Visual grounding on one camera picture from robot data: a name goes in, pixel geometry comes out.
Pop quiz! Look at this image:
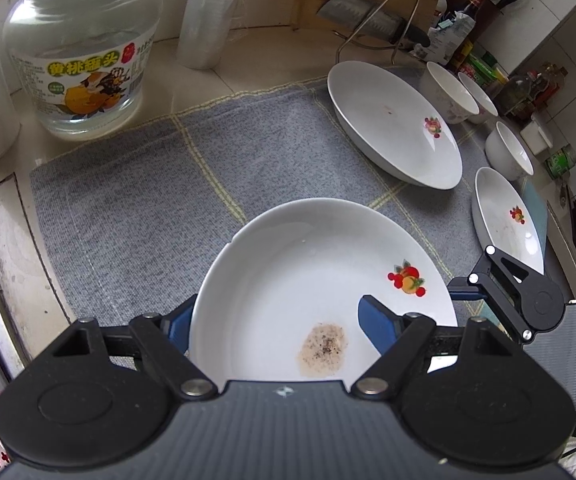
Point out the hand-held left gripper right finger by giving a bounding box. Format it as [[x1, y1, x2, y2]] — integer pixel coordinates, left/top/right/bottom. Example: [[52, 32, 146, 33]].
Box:
[[350, 295, 508, 402]]

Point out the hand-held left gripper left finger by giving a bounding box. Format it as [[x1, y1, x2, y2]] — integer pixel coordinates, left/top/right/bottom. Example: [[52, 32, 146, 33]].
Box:
[[55, 294, 219, 402]]

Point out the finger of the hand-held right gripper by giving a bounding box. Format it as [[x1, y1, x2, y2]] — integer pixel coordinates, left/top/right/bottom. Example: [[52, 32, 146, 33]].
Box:
[[447, 245, 544, 344]]

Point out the white fruit-print plate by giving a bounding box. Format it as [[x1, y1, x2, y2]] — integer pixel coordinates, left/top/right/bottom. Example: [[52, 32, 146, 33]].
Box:
[[471, 166, 546, 276], [189, 197, 459, 381], [327, 60, 464, 191]]

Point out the white ceramic bowl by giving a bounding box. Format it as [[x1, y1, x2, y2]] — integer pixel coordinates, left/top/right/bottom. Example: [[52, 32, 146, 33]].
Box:
[[457, 71, 499, 118], [484, 121, 535, 181], [420, 61, 480, 125]]

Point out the grey checked dish cloth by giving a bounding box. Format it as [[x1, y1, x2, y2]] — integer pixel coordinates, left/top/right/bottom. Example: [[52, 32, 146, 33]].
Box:
[[28, 65, 551, 328]]

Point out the green tin can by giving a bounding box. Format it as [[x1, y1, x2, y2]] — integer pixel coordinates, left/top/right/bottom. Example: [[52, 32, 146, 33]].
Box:
[[545, 144, 576, 180]]

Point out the white plastic container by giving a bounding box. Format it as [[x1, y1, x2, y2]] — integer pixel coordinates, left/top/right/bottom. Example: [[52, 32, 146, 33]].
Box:
[[520, 112, 554, 154]]

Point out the clear glass oil bottle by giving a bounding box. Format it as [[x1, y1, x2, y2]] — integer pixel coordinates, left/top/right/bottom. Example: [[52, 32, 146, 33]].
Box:
[[500, 72, 544, 117]]

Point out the green carton box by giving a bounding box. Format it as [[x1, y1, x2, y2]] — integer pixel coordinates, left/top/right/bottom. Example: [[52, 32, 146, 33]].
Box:
[[463, 52, 510, 87]]

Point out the white clipped bag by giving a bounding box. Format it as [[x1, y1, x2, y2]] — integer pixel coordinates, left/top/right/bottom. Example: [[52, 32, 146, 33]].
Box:
[[420, 10, 476, 66]]

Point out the dark soy sauce bottle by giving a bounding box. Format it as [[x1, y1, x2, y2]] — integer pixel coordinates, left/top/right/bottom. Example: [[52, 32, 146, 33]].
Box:
[[460, 0, 494, 38]]

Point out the steel kitchen knife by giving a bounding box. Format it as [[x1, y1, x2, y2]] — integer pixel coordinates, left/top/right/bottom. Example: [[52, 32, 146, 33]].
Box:
[[319, 0, 431, 51]]

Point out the glass jar with label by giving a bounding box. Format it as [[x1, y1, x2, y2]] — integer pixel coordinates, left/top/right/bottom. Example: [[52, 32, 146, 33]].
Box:
[[2, 0, 165, 142]]

